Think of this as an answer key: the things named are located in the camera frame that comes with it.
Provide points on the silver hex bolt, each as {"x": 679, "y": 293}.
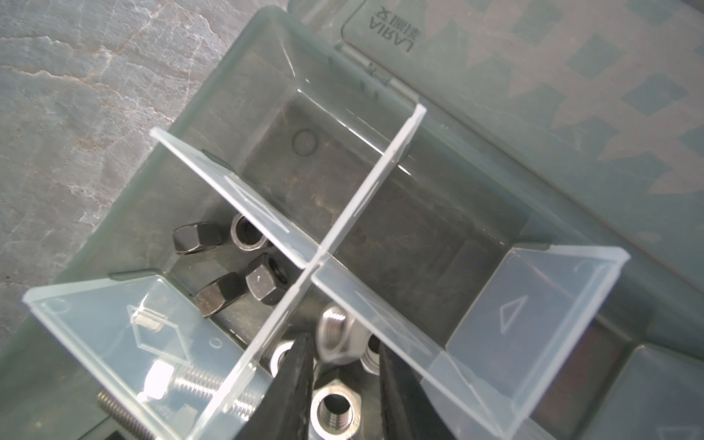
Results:
{"x": 109, "y": 405}
{"x": 203, "y": 385}

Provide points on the green plastic organizer box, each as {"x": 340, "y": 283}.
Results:
{"x": 507, "y": 194}

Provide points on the silver nut small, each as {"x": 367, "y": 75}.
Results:
{"x": 278, "y": 355}

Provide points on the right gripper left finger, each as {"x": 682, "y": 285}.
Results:
{"x": 284, "y": 412}

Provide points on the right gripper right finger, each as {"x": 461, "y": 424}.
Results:
{"x": 406, "y": 412}

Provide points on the black nut lowest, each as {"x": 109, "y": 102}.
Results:
{"x": 246, "y": 236}

